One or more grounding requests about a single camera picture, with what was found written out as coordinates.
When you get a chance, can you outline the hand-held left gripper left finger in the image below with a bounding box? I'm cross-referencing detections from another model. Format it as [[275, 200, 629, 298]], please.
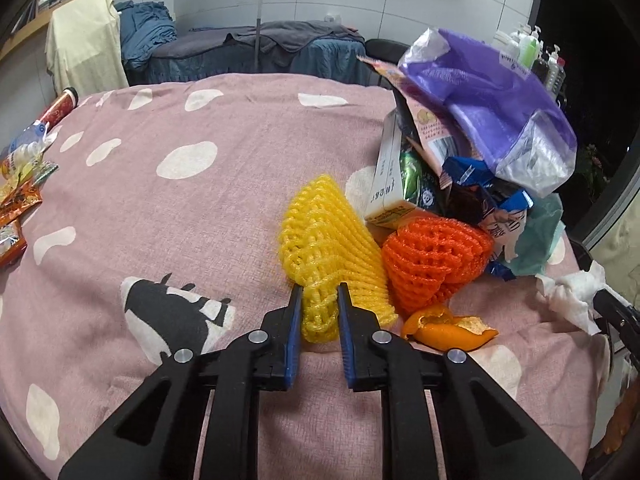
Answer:
[[57, 284, 306, 480]]

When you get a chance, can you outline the teal plastic bag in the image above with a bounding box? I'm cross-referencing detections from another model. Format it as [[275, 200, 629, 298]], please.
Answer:
[[505, 192, 567, 277]]

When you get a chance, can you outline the wooden shelf cabinet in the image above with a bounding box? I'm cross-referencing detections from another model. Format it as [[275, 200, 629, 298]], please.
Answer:
[[0, 0, 153, 63]]

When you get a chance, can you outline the orange foam fruit net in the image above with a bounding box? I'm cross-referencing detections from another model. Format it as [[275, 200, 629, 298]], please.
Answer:
[[381, 212, 495, 314]]

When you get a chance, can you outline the green pump bottle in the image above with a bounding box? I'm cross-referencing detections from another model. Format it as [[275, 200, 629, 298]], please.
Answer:
[[517, 26, 542, 69]]

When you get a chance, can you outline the blue clothes pile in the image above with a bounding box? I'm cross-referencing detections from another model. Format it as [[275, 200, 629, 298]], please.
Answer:
[[147, 20, 369, 87]]

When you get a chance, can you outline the yellow snack packet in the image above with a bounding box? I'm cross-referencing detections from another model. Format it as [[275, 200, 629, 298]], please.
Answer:
[[0, 159, 60, 202]]

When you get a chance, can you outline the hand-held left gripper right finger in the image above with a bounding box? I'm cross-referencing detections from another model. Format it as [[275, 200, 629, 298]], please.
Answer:
[[336, 282, 583, 480]]

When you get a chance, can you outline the green foil wrapper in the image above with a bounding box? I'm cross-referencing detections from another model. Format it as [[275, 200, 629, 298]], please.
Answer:
[[397, 150, 444, 209]]

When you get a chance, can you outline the pink spotted blanket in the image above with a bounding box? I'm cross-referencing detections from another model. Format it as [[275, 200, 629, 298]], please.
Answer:
[[0, 72, 613, 480]]

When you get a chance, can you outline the orange snack packet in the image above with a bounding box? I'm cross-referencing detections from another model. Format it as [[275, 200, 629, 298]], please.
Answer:
[[0, 182, 44, 227]]

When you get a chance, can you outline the red cylindrical can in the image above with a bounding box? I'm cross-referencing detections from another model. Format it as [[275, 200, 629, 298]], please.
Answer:
[[37, 87, 79, 132]]

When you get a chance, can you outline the metal pole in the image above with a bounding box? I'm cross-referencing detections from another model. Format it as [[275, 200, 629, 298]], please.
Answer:
[[254, 0, 273, 74]]

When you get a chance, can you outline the drink carton box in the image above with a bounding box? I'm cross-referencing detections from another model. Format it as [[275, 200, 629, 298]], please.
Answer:
[[364, 110, 427, 229]]

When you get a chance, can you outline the clear bottle red cap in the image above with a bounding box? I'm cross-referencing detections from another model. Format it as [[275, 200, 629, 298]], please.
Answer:
[[544, 56, 567, 97]]

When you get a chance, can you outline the pink snack package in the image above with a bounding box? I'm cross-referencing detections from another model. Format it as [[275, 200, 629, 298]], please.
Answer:
[[357, 55, 462, 171]]

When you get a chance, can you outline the orange peel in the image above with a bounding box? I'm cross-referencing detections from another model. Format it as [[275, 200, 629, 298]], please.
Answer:
[[401, 305, 500, 351]]

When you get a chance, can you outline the white printed wrapper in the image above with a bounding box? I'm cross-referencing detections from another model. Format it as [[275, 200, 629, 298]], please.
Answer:
[[481, 205, 529, 281]]

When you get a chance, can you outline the purple plastic bag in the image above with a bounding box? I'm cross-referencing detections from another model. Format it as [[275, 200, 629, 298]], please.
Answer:
[[398, 27, 578, 199]]

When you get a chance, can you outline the blue snack wrapper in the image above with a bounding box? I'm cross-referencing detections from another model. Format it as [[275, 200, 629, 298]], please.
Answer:
[[439, 156, 535, 233]]

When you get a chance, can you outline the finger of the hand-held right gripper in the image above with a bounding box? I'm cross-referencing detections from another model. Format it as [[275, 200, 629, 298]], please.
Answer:
[[592, 287, 640, 341]]

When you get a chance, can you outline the grey blanket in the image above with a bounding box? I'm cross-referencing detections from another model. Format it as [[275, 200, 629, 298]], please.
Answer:
[[187, 20, 366, 54]]

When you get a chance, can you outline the cream towel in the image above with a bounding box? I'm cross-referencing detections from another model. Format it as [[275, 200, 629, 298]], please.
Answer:
[[45, 0, 130, 97]]

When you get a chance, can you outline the blue cloth pile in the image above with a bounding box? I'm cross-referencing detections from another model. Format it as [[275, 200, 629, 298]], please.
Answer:
[[115, 1, 179, 84]]

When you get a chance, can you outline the black stool chair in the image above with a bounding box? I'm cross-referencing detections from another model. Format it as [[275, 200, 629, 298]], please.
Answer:
[[364, 38, 417, 87]]

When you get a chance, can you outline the yellow foam fruit net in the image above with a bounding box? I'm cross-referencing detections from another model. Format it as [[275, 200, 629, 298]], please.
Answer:
[[277, 175, 399, 345]]

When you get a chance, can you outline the white tissue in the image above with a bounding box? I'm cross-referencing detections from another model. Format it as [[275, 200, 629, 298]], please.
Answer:
[[536, 260, 610, 336]]

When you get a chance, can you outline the red snack packet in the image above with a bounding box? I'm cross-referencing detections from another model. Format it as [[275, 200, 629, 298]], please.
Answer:
[[0, 225, 28, 270]]

